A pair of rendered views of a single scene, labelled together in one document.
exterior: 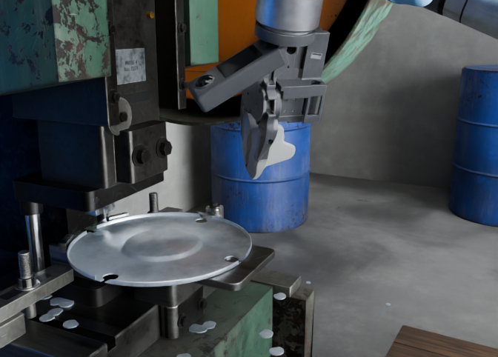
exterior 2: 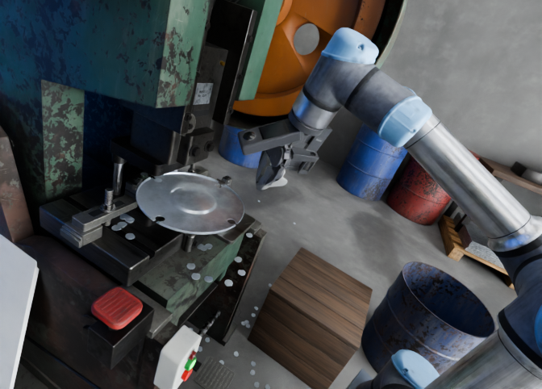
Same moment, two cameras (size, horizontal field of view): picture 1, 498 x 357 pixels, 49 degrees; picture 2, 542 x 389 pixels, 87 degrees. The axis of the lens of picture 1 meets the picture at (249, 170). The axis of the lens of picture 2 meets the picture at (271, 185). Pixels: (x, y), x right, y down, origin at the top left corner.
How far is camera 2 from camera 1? 0.19 m
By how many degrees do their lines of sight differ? 15
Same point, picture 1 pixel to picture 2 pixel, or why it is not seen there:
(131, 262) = (173, 210)
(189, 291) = not seen: hidden behind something
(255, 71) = (281, 140)
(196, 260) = (211, 217)
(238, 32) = (268, 78)
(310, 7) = (328, 117)
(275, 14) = (306, 114)
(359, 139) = not seen: hidden behind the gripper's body
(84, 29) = (180, 74)
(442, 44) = not seen: hidden behind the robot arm
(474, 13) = (417, 150)
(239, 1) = (275, 60)
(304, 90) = (306, 157)
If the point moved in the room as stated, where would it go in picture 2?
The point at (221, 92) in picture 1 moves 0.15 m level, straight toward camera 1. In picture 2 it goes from (257, 147) to (260, 186)
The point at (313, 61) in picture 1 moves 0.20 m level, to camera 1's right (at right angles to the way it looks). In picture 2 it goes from (316, 142) to (405, 169)
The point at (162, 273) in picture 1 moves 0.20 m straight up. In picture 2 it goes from (191, 223) to (208, 150)
